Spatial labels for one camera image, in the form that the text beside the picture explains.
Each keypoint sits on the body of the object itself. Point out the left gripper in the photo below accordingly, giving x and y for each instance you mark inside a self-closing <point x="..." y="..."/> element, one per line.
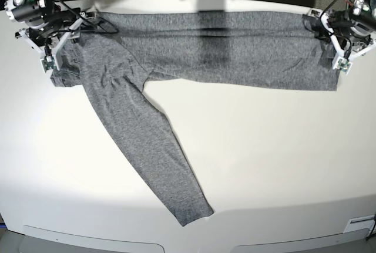
<point x="351" y="35"/>

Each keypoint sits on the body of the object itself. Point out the white label sticker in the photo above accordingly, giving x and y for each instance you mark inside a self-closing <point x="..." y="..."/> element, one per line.
<point x="360" y="223"/>

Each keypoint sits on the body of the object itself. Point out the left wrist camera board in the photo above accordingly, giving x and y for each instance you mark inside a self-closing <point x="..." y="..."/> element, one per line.
<point x="342" y="65"/>

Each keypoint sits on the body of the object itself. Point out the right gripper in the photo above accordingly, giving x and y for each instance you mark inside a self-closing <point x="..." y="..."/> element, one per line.
<point x="48" y="41"/>

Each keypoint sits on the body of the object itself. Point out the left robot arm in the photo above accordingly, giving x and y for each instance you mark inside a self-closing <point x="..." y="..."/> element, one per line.
<point x="356" y="5"/>

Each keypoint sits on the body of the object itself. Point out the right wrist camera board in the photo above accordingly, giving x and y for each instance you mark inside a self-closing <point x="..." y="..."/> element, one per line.
<point x="49" y="63"/>

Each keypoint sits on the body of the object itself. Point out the grey heather long-sleeve shirt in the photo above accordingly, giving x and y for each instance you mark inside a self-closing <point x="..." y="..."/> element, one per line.
<point x="272" y="50"/>

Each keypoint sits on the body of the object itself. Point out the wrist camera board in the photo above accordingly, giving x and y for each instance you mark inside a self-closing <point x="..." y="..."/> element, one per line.
<point x="342" y="65"/>
<point x="49" y="63"/>

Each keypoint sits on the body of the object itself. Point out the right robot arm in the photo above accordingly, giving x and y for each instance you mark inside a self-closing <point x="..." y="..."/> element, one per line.
<point x="49" y="24"/>

